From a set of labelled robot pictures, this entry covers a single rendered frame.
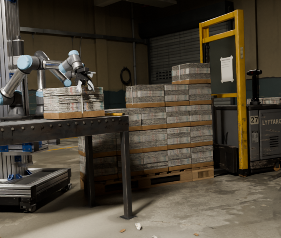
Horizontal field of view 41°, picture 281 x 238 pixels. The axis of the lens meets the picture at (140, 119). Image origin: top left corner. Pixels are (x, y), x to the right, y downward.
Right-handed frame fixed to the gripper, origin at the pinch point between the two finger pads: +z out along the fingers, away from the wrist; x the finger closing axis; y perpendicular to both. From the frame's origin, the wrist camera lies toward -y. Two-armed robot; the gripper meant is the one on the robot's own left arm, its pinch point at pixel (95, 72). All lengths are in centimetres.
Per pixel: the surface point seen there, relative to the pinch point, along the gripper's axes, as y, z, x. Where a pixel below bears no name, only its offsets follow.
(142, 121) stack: 49, 43, 40
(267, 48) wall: -22, 502, -481
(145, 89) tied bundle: 16, 48, 35
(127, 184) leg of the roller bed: 79, 7, 135
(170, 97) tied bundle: 27, 76, 31
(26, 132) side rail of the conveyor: 27, -62, 167
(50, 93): 8, -47, 125
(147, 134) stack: 63, 48, 42
